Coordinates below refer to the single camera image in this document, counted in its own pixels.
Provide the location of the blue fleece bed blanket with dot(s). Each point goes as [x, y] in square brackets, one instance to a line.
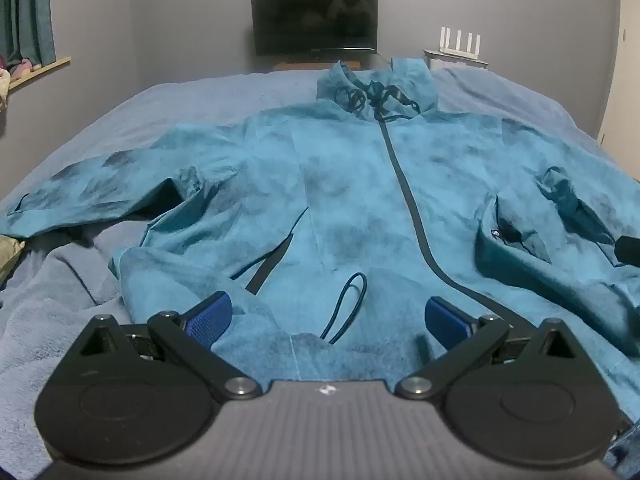
[120, 115]

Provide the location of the black flat-screen television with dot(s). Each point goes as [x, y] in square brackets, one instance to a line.
[315, 17]

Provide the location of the wooden window sill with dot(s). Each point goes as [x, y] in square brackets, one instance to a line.
[45, 67]

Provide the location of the yellowish cloth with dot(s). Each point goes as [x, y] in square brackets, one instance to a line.
[9, 257]

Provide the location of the wooden television stand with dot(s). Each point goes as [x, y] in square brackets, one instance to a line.
[310, 65]

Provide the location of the pink item on sill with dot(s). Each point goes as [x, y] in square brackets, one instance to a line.
[22, 66]

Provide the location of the teal zip-up jacket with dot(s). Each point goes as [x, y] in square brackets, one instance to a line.
[350, 200]

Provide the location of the teal curtain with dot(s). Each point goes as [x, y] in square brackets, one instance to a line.
[27, 10]

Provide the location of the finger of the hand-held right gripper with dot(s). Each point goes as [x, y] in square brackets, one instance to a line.
[629, 249]

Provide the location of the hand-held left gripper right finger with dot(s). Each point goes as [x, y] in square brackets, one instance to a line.
[445, 317]

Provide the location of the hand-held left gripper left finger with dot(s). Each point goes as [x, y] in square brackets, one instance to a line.
[212, 317]

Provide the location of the white router with antennas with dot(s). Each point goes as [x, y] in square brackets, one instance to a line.
[460, 42]

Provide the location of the white wardrobe door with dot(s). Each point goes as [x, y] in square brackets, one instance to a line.
[622, 85]

